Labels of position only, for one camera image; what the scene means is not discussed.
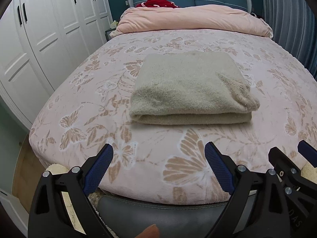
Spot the white wardrobe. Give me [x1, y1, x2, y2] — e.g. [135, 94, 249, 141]
[1, 0, 112, 128]

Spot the cream knit sweater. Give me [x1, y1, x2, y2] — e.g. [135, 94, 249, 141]
[130, 51, 260, 125]

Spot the grey curtain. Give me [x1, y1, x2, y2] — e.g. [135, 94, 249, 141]
[263, 0, 316, 78]

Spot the pink folded duvet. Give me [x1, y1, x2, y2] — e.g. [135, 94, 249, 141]
[110, 4, 273, 38]

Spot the dark grey bed base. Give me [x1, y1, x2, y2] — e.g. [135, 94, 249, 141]
[95, 193, 256, 238]

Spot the pink butterfly bedspread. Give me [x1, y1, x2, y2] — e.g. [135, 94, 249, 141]
[29, 29, 316, 205]

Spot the red garment on bed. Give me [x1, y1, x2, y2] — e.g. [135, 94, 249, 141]
[135, 0, 178, 9]

